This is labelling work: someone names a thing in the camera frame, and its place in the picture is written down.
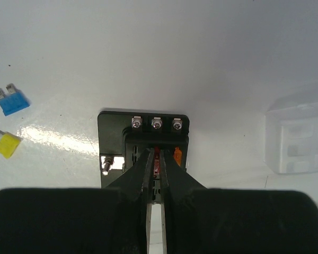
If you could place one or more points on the black fuse box base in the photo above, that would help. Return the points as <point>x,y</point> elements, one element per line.
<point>123,136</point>

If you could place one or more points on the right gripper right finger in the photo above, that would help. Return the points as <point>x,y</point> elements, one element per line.
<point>214,220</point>

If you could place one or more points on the red blade fuse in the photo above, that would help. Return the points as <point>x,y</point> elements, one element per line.
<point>157,167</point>

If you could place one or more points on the yellow blade fuse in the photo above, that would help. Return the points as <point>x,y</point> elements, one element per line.
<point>8,144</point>

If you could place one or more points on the blue blade fuse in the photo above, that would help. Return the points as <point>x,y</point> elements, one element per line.
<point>13,101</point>

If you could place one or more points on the orange blade fuse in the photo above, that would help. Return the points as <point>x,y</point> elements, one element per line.
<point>177,156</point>

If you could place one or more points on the clear fuse box cover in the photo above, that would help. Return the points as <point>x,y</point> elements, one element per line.
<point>291,133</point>

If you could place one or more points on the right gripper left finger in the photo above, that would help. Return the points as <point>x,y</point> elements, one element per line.
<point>113,219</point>

